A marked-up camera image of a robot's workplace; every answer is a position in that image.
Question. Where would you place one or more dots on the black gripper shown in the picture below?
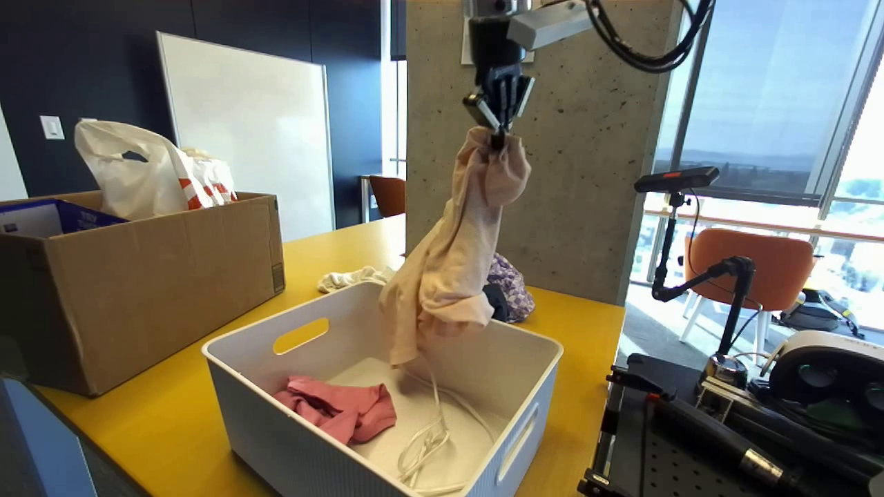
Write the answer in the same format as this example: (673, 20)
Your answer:
(493, 51)

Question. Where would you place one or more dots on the peach beige cloth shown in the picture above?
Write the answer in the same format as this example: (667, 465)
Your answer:
(459, 237)

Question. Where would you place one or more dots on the purple white checkered cloth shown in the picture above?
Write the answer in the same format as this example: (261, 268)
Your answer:
(514, 284)

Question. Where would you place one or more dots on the navy blue cloth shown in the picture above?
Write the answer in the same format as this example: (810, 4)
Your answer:
(498, 302)

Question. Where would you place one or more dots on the pink cloth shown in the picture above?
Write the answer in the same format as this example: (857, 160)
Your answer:
(341, 408)

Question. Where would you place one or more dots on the white plastic basket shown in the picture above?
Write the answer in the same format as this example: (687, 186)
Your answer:
(294, 459)

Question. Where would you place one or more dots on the white QR code sign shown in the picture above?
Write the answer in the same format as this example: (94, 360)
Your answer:
(464, 43)

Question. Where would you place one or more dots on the grey concrete pillar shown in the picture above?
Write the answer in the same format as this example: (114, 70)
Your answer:
(589, 183)

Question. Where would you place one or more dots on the white board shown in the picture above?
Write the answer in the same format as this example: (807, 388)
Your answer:
(257, 128)

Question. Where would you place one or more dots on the orange chair with white legs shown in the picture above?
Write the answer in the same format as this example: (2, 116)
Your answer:
(764, 265)

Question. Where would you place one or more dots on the orange window railing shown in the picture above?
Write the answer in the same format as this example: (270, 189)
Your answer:
(829, 225)

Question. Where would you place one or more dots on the white plastic bag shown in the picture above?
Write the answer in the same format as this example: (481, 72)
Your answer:
(138, 174)

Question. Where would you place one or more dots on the black grey handheld tool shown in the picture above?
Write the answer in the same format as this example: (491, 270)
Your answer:
(709, 437)

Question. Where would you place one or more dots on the brown cardboard box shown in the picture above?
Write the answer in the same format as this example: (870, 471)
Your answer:
(138, 292)

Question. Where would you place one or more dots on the white grey headset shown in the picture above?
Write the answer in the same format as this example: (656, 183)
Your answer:
(824, 373)

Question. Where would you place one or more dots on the blue item in cardboard box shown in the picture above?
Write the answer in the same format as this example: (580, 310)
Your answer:
(56, 218)

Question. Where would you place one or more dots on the blue grey panel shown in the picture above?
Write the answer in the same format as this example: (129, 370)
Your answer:
(36, 450)

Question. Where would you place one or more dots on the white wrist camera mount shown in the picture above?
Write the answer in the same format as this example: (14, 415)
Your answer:
(549, 22)

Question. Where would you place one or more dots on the orange chair with dark frame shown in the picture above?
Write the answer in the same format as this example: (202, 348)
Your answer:
(390, 193)

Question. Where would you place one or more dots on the black jointed camera stand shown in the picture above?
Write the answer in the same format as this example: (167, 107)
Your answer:
(736, 284)

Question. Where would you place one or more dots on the white light switch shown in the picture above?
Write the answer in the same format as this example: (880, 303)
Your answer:
(53, 128)

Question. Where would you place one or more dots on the white wall panel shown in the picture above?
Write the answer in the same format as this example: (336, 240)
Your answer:
(10, 154)

